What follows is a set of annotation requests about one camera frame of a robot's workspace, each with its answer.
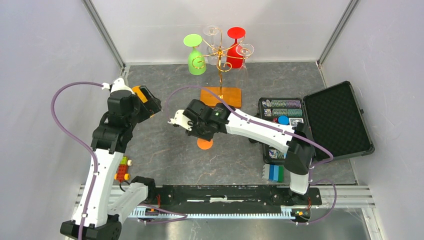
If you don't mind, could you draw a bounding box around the orange wine glass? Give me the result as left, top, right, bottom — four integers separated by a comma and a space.
196, 138, 214, 150

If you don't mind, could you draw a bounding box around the toy brick car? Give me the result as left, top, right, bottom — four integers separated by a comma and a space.
114, 156, 133, 183

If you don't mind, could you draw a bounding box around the blue green brick stack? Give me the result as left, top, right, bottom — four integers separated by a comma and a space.
262, 164, 284, 183

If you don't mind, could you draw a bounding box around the blue round chip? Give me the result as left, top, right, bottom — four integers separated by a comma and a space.
277, 115, 290, 125

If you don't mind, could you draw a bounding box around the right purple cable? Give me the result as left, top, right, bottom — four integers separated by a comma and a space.
164, 86, 338, 226

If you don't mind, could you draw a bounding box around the blue playing card deck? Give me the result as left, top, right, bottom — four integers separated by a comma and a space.
289, 118, 305, 127

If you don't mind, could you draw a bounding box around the clear flute glass right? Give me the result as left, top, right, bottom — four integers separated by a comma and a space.
235, 43, 255, 89

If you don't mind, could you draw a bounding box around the yellow wine glass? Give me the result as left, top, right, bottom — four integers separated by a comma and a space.
131, 85, 157, 119

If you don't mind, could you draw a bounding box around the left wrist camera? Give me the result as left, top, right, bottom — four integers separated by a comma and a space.
101, 77, 135, 95

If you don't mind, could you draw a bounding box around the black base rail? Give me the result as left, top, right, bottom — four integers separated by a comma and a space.
145, 184, 323, 214

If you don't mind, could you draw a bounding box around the black poker chip case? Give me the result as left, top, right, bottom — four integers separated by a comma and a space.
256, 81, 375, 160

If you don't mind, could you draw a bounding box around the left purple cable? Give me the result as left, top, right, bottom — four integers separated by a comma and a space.
50, 81, 110, 240

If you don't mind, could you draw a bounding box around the purple cable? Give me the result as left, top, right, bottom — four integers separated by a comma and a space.
164, 86, 338, 226
50, 81, 110, 240

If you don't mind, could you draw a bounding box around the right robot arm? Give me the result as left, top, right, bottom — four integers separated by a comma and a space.
169, 99, 315, 204

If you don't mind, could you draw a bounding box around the red wine glass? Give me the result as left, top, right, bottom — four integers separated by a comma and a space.
225, 26, 246, 69

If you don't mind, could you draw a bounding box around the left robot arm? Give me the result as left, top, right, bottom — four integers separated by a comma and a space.
50, 83, 162, 240

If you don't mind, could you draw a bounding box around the clear glass back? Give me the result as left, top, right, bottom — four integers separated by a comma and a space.
203, 25, 221, 66

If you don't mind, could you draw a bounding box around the green wine glass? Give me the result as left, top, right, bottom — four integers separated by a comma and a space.
183, 33, 207, 76

